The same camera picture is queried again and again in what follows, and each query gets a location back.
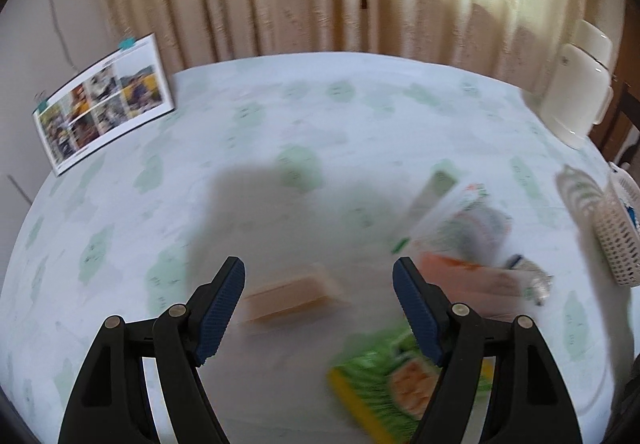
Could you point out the white plastic mesh basket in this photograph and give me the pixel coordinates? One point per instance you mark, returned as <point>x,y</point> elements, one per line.
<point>617,244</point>

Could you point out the orange snack packet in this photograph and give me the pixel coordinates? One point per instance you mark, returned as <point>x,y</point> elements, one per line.
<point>480,279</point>

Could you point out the photo collage card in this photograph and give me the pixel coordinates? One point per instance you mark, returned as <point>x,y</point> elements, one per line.
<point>100,104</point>

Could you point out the teal binder clip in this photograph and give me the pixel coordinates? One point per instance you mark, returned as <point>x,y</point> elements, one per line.
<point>127,43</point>

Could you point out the white sachet red border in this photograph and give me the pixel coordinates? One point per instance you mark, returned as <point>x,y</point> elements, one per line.
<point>465,229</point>

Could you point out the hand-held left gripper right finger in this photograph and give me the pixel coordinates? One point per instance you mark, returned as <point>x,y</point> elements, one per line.
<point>417,309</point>

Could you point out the silver patterned wrapper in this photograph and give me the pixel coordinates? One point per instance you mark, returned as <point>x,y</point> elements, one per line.
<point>537,281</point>

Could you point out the dark wooden chair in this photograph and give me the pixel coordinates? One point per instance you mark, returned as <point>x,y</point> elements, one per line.
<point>627,114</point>

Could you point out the green snack bag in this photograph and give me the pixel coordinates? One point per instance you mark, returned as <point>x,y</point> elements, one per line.
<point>380,374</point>

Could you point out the blue snack packet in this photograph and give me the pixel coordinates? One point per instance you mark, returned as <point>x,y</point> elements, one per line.
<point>634,216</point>

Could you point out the cream thermos jug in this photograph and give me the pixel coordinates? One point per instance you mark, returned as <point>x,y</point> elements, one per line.
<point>575,89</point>

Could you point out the white and green stick packet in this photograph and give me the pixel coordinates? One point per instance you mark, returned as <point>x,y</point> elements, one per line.
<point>432,194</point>

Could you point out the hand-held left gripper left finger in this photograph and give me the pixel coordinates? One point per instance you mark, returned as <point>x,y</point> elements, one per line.
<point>220,309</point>

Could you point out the brown wafer snack bar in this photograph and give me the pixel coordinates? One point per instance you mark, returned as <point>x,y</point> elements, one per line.
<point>290,299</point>

